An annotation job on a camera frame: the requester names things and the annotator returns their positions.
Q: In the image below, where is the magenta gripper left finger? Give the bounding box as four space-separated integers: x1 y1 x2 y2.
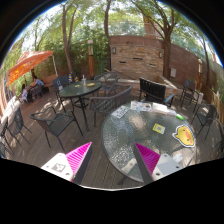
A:
42 142 92 185

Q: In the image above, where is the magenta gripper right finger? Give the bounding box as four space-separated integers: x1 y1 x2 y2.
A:
133 143 182 185

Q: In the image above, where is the yellow chick-shaped mouse pad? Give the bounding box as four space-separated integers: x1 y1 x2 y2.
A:
172 125 196 147

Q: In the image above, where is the round glass patio table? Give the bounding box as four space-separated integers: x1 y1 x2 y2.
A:
101 103 196 182

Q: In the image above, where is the small yellow card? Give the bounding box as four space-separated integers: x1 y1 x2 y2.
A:
153 123 165 134

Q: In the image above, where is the black metal chair front left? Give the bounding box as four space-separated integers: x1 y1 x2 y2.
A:
30 106 82 150

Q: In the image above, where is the green marker pen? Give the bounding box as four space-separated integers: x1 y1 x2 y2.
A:
176 114 184 121

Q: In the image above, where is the white paper stack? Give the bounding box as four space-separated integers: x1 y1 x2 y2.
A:
152 103 176 116

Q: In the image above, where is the white patterned card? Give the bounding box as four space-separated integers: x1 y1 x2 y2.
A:
112 105 129 118

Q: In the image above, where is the grey wicker chair centre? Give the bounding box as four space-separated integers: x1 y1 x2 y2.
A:
87 85 134 128

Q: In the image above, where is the black chair left edge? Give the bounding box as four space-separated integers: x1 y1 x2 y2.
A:
0 108 30 154

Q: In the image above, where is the black chair edge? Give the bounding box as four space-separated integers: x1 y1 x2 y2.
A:
0 108 30 154
193 104 218 135

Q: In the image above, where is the black slatted bench chair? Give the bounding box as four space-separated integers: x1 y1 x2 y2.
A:
139 77 174 107

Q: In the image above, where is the black chair right edge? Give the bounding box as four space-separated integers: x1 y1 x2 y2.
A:
193 104 218 135

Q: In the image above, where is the round dark green table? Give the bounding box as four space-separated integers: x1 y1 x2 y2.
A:
59 80 102 130

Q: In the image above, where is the black chair far right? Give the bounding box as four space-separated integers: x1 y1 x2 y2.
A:
180 79 200 105

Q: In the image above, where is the dark blue chair back left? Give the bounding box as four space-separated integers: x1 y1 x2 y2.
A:
53 75 69 104

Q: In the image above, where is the seated person in white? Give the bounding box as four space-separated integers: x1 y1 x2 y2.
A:
21 84 28 102

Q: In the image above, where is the seated person in blue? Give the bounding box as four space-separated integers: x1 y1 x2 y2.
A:
32 77 44 91

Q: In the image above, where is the grey chair behind green table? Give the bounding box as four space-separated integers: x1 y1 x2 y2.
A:
94 71 119 93

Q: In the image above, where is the orange patio umbrella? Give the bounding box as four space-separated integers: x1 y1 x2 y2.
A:
7 51 53 85

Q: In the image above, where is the wooden lamp post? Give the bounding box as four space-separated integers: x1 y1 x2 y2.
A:
87 40 94 79

